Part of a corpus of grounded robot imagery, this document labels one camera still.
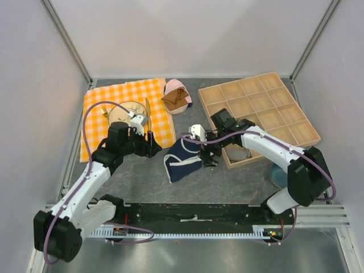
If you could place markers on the blue ceramic bowl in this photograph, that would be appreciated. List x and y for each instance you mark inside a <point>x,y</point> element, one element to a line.
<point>278,177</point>

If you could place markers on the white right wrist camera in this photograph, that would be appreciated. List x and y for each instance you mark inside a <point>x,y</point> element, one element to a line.
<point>197,132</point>

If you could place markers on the gold fork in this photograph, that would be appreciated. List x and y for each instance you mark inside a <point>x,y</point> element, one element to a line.
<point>104,112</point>

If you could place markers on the aluminium frame post left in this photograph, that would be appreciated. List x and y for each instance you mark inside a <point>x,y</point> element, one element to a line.
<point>64,35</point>

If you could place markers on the aluminium frame post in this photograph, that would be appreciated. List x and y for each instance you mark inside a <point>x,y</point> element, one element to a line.
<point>320,28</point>
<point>64,35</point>

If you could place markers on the grey rolled underwear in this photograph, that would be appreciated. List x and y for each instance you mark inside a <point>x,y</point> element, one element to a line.
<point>237,155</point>

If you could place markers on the bird-painted ceramic plate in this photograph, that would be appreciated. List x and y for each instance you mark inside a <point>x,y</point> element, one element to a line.
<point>117,114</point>

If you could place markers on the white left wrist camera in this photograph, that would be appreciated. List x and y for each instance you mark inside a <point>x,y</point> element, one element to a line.
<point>137,122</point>

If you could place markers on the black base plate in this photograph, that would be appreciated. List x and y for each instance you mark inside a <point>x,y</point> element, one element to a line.
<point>167,218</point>

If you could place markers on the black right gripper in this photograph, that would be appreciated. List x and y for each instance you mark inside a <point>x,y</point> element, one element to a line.
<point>205,149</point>

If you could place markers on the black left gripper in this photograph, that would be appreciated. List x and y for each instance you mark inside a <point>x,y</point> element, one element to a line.
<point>148,148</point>

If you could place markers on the gold knife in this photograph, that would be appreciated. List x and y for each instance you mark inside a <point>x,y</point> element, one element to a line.
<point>148,109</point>

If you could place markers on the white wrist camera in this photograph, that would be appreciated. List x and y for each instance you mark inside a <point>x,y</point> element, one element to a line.
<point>197,132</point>
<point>137,122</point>

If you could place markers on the yellow checkered cloth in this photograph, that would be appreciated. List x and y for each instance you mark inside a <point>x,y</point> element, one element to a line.
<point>132,95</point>

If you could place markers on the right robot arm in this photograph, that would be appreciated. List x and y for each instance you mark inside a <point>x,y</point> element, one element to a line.
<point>308,176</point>

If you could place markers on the brown underwear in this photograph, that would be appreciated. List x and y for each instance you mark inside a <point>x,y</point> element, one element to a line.
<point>176,99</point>

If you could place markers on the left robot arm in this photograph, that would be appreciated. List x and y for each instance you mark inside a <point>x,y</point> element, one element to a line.
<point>60,232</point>

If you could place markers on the navy blue white-trimmed underwear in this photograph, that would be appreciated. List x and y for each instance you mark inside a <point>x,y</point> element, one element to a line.
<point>181,160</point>

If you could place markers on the wooden compartment tray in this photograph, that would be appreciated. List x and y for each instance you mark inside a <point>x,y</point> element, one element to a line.
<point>266,101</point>

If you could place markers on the cream underwear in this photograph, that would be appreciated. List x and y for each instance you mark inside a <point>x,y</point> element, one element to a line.
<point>178,110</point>

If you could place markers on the aluminium frame post right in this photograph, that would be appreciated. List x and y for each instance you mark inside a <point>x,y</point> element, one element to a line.
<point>320,28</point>

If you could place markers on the aluminium front rail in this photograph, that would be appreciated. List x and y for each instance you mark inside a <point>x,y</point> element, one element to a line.
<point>321,214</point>

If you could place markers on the pink underwear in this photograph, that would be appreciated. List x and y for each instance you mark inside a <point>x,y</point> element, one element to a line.
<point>174,84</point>

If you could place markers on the white cable duct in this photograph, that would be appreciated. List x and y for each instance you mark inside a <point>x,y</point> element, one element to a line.
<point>111,232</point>

